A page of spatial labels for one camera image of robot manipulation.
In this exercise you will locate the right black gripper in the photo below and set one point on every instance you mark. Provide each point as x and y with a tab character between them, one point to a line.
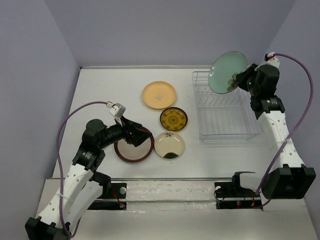
241	77

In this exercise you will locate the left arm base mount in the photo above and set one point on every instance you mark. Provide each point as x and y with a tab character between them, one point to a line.
113	199

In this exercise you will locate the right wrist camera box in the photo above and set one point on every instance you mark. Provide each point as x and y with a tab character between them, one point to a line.
271	59

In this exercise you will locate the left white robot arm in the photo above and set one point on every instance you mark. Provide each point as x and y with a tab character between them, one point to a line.
83	184

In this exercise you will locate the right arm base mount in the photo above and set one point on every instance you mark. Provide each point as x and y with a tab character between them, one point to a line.
230	197

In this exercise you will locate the red rim white plate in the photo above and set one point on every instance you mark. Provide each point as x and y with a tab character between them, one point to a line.
131	154

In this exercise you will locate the light blue flower plate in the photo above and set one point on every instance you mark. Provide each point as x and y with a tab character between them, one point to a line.
222	75

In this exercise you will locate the yellow patterned black-rim plate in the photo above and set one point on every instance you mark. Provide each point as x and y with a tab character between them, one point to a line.
173	119

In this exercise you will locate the cream plate black mark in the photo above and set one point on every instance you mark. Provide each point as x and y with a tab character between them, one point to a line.
169	145

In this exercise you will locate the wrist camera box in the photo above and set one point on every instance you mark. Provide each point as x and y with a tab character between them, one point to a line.
116	110
271	59

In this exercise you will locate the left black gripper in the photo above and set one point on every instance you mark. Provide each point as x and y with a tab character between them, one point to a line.
138	135

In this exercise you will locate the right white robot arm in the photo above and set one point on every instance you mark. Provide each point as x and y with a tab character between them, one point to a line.
287	176

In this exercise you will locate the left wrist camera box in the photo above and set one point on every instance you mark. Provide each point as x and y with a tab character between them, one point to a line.
116	110

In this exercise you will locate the white wire dish rack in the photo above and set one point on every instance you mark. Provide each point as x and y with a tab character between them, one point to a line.
223	117

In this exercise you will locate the orange round plate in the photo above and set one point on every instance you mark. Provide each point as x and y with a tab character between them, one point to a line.
159	95

